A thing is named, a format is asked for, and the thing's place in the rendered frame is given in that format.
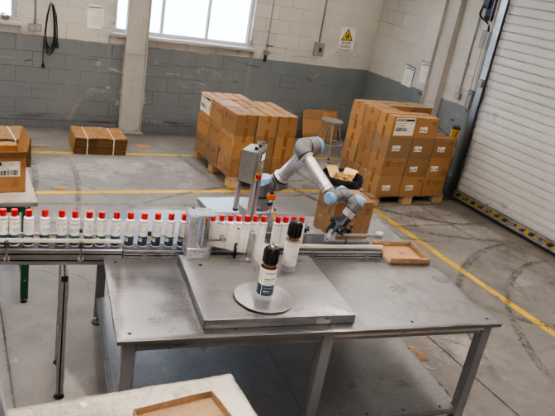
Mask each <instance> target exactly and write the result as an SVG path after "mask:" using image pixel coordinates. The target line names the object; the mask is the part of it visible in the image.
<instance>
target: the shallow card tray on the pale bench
mask: <svg viewBox="0 0 555 416"><path fill-rule="evenodd" d="M132 416H232V415H231V413H230V412H229V411H228V409H227V408H226V407H225V406H224V404H223V403H222V402H221V400H220V399H219V398H218V397H217V396H216V394H215V393H214V392H213V391H212V390H210V391H207V392H202V393H197V394H194V395H187V396H183V397H180V398H176V399H171V400H168V401H164V402H160V403H157V404H151V405H147V406H144V407H140V408H136V409H133V415H132Z"/></svg>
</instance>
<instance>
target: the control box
mask: <svg viewBox="0 0 555 416"><path fill-rule="evenodd" d="M256 146H258V145H257V144H250V145H248V146H247V147H245V148H244V149H242V153H241V158H240V168H239V174H238V181H241V182H247V183H250V184H253V183H255V182H256V181H257V180H258V179H257V178H256V175H259V174H261V176H262V173H263V168H262V169H261V170H260V171H259V165H260V164H261V163H263V162H264V161H262V162H260V160H261V155H262V153H263V152H264V151H265V150H266V149H265V147H264V146H263V147H262V148H261V149H260V148H259V151H255V150H254V149H255V147H256Z"/></svg>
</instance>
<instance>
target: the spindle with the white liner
mask: <svg viewBox="0 0 555 416"><path fill-rule="evenodd" d="M302 229H303V223H302V222H301V221H299V220H291V221H290V223H289V225H288V230H287V235H288V237H287V238H286V242H285V246H284V250H283V255H282V261H281V264H282V265H281V266H280V268H281V269H282V270H283V271H285V272H294V271H295V270H296V269H295V266H296V260H297V256H298V252H299V247H300V243H301V240H300V239H299V238H300V237H301V233H302Z"/></svg>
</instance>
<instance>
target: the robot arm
mask: <svg viewBox="0 0 555 416"><path fill-rule="evenodd" d="M323 150H324V142H323V140H322V139H321V138H320V137H318V136H313V137H307V138H301V139H299V140H298V141H297V142H296V144H295V152H296V154H295V155H294V156H293V157H292V158H291V159H290V160H289V161H288V162H287V163H286V164H285V165H284V166H283V167H282V168H281V169H280V170H279V169H278V170H276V171H275V172H274V173H273V174H272V175H269V174H267V173H263V174H262V179H261V184H260V189H259V198H258V204H257V209H256V211H260V212H265V211H266V209H267V202H268V198H267V193H269V192H271V191H281V190H283V189H285V188H286V187H287V183H288V181H289V179H288V178H289V177H290V176H291V175H292V174H293V173H294V172H295V171H296V170H297V169H298V168H300V167H301V166H302V165H303V164H304V165H305V166H306V168H307V170H308V171H309V173H310V175H311V176H312V177H313V179H314V180H315V182H316V184H317V185H318V187H319V188H320V189H321V191H322V192H323V194H324V201H325V203H326V204H334V203H337V202H341V201H344V202H345V203H347V204H348V205H347V207H346V208H345V209H344V210H343V212H342V214H341V215H342V216H335V217H330V221H331V222H332V223H330V225H329V226H328V227H327V229H326V231H325V239H324V241H325V242H327V241H329V240H332V241H334V240H335V236H336V235H337V234H340V235H342V236H343V235H344V234H345V233H346V231H347V229H346V228H345V227H346V225H347V224H348V223H349V222H350V223H351V222H352V220H351V219H352V218H353V217H354V216H355V215H356V214H357V213H358V211H359V210H360V209H361V208H362V206H363V205H364V203H365V202H366V199H365V198H363V197H362V196H361V195H359V194H357V195H354V194H353V193H352V192H351V191H350V190H349V189H348V188H347V187H344V186H339V187H338V188H337V189H336V190H335V189H334V187H333V185H332V184H331V182H330V180H329V179H328V178H327V176H326V175H325V174H324V172H323V171H322V169H321V168H320V166H319V164H318V163H317V162H316V160H315V159H314V157H315V156H316V155H317V154H321V153H322V152H323ZM333 230H334V231H333ZM344 231H345V232H344ZM343 232H344V234H343Z"/></svg>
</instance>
